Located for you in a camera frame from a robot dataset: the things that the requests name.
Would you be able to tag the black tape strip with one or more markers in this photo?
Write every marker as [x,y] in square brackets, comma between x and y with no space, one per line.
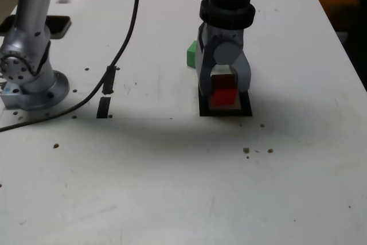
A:
[103,107]

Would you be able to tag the green cube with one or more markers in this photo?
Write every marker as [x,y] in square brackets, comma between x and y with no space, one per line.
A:
[191,55]

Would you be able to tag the red cube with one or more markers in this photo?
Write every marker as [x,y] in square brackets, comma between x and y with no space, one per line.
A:
[223,93]

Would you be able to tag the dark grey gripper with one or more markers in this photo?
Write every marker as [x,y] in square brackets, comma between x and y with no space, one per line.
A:
[226,35]

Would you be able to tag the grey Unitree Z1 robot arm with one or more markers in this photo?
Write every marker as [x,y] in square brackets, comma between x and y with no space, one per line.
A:
[31,41]

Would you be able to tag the black tape square outline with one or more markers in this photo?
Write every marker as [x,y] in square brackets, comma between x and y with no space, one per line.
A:
[226,113]

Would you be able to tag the black phone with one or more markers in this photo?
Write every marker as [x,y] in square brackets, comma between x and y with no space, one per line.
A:
[58,25]

